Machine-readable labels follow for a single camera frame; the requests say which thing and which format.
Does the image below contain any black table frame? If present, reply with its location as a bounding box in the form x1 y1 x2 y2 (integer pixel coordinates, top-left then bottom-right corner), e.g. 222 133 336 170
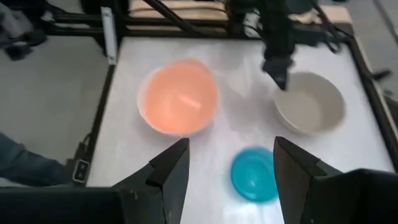
43 0 398 187

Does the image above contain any orange bowl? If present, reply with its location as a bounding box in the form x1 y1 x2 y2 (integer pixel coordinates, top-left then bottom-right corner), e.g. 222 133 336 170
136 57 220 137

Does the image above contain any white aluminium frame bracket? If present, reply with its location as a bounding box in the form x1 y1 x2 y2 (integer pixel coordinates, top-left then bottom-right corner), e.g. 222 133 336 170
100 6 118 65

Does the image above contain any grey switch box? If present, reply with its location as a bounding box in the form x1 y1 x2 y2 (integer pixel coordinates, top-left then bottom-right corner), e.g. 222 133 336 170
72 159 91 183

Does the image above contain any wooden shelf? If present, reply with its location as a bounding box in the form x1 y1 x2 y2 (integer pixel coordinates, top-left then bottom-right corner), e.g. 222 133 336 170
129 0 354 34

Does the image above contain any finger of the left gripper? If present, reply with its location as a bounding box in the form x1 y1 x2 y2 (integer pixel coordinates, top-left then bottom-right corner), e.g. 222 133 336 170
279 70 293 91
263 68 284 90

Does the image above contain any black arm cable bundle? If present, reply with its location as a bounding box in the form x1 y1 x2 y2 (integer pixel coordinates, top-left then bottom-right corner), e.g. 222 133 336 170
312 4 354 54

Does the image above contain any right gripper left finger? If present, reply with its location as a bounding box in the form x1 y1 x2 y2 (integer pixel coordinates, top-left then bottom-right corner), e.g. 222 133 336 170
111 138 190 224

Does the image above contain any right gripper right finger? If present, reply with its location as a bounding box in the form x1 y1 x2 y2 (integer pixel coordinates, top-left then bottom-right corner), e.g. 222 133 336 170
273 136 343 224

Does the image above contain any beige bowl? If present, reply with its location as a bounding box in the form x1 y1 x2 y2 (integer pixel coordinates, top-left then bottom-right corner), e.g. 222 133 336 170
272 71 347 136

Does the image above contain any person's leg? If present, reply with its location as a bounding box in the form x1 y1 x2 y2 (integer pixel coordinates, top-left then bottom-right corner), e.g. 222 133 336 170
0 132 74 187

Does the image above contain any black office chair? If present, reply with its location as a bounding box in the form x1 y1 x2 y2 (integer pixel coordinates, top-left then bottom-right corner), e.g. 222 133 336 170
0 0 48 62

